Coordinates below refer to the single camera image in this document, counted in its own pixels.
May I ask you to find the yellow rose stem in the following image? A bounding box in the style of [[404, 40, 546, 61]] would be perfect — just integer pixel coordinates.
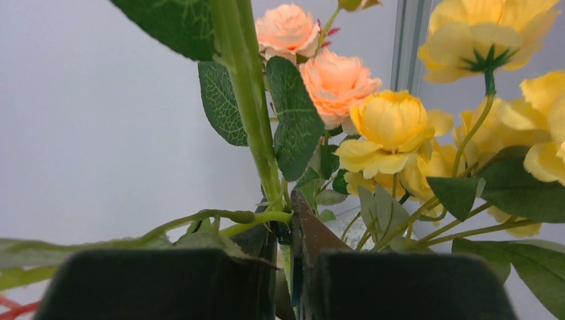
[[336, 1, 564, 319]]

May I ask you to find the light pink rose stem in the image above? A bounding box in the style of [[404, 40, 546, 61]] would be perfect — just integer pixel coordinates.
[[1, 1, 324, 290]]

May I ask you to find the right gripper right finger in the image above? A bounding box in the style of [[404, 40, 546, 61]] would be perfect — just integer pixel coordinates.
[[290, 190, 516, 319]]

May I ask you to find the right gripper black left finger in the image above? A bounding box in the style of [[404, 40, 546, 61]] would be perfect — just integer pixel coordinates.
[[35, 226, 276, 319]]

